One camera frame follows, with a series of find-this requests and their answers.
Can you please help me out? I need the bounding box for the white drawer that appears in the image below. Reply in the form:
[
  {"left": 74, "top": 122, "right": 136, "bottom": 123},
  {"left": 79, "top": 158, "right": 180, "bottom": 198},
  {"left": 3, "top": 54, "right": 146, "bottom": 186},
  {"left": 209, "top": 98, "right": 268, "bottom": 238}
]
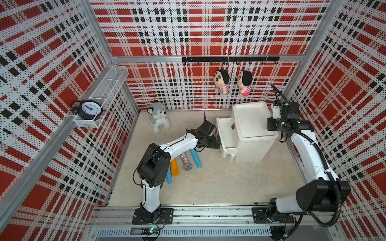
[{"left": 216, "top": 117, "right": 241, "bottom": 162}]

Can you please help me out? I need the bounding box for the blue microphone from drawer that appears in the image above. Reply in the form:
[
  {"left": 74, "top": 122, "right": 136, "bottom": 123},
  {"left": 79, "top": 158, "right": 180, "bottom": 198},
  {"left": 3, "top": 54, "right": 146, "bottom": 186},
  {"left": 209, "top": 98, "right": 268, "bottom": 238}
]
[{"left": 190, "top": 149, "right": 202, "bottom": 168}]

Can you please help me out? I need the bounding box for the silver rhinestone microphone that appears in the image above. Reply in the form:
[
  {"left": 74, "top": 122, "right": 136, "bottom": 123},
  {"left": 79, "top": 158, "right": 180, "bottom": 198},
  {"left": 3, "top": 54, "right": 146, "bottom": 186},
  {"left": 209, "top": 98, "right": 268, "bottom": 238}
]
[{"left": 180, "top": 152, "right": 193, "bottom": 171}]

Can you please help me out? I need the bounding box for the orange microphone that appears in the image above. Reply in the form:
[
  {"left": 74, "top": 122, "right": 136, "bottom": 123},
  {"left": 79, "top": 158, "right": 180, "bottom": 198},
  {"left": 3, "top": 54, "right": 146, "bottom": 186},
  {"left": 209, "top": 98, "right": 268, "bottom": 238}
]
[{"left": 170, "top": 158, "right": 180, "bottom": 176}]

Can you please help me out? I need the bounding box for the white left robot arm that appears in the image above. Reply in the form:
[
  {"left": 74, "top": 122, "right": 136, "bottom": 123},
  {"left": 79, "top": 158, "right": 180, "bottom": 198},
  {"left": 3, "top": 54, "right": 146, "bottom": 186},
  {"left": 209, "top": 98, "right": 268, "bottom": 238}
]
[{"left": 136, "top": 120, "right": 220, "bottom": 224}]

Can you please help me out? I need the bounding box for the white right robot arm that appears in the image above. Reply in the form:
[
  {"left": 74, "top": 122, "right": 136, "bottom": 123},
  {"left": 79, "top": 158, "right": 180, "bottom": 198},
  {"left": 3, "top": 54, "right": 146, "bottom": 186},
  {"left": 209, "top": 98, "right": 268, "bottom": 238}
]
[{"left": 266, "top": 100, "right": 351, "bottom": 228}]

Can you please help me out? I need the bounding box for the white plastic drawer cabinet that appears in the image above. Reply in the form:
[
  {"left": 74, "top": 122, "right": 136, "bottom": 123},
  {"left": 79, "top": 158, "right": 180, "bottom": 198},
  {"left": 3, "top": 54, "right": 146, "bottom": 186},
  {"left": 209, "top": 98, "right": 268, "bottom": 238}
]
[{"left": 232, "top": 101, "right": 278, "bottom": 163}]

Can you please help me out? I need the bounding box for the pink-dressed plush doll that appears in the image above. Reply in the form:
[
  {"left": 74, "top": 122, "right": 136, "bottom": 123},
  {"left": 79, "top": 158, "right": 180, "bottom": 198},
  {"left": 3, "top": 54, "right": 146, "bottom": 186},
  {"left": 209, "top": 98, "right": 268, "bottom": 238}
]
[{"left": 237, "top": 70, "right": 252, "bottom": 97}]

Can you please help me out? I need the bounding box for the grey white husky plush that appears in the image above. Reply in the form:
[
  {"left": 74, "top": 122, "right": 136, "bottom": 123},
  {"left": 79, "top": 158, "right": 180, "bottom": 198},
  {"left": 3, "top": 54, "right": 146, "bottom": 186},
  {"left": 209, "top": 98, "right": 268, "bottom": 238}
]
[{"left": 147, "top": 100, "right": 171, "bottom": 134}]

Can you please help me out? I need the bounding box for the blue-shorts plush doll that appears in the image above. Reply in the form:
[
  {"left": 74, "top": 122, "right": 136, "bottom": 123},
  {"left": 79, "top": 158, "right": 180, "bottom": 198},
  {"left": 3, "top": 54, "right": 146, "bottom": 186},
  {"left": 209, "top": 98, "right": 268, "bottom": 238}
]
[{"left": 213, "top": 70, "right": 230, "bottom": 97}]

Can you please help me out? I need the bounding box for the green circuit board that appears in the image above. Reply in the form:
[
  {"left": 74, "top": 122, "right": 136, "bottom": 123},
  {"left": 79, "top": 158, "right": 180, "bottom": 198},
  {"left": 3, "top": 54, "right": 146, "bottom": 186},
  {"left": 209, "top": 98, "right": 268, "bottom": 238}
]
[{"left": 130, "top": 227, "right": 159, "bottom": 236}]

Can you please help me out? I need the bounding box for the black alarm clock in basket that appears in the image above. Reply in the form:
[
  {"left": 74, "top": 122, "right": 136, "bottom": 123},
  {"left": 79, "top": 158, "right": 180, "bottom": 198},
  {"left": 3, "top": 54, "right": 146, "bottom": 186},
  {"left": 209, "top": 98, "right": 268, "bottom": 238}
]
[{"left": 70, "top": 100, "right": 104, "bottom": 120}]

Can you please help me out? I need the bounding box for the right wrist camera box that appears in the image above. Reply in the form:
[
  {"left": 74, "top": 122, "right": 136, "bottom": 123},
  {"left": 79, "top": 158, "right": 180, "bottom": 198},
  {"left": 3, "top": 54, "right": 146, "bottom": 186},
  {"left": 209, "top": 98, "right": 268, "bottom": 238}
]
[{"left": 271, "top": 100, "right": 282, "bottom": 120}]

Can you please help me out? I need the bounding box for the black wall hook rail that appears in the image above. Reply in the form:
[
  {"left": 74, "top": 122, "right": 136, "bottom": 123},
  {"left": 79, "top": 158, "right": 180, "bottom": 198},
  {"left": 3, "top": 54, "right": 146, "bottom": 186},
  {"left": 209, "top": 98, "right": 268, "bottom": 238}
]
[{"left": 182, "top": 56, "right": 280, "bottom": 64}]

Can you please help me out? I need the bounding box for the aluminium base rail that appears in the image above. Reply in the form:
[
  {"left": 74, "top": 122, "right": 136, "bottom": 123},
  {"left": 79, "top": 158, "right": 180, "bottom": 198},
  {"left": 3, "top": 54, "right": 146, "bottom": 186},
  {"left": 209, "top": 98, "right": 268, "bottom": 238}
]
[{"left": 85, "top": 203, "right": 343, "bottom": 241}]

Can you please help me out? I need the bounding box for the white wire wall basket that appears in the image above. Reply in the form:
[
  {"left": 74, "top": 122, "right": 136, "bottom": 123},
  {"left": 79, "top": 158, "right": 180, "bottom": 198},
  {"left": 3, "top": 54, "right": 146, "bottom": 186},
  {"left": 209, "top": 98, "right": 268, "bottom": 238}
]
[{"left": 73, "top": 65, "right": 128, "bottom": 128}]

